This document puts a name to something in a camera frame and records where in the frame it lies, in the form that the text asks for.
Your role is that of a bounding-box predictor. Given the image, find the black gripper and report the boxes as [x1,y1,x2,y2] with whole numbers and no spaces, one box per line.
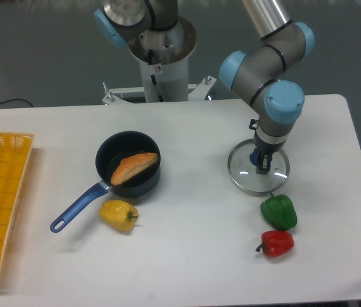
[249,119,287,175]

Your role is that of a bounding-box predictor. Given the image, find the glass lid blue knob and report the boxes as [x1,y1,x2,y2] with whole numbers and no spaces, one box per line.
[227,139,290,196]

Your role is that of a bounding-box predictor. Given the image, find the black pot blue handle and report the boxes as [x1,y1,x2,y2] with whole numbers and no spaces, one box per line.
[50,130,161,233]

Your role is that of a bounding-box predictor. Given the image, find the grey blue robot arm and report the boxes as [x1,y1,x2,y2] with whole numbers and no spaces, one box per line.
[94,1,315,175]

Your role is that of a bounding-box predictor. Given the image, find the green bell pepper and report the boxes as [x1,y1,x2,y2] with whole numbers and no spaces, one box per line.
[260,194,298,231]

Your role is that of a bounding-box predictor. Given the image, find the red bell pepper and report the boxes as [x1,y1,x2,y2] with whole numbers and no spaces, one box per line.
[255,230,294,258]

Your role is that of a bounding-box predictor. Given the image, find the golden pastry turnover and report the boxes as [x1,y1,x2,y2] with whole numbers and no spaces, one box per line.
[110,152,158,185]

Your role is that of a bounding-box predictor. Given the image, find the yellow bell pepper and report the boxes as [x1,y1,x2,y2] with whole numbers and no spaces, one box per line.
[99,200,139,233]

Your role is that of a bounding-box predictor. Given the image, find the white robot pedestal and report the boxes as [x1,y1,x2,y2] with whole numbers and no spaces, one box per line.
[102,17,217,105]

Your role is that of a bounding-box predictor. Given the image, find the black floor cable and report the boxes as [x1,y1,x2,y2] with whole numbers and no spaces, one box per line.
[0,98,34,107]

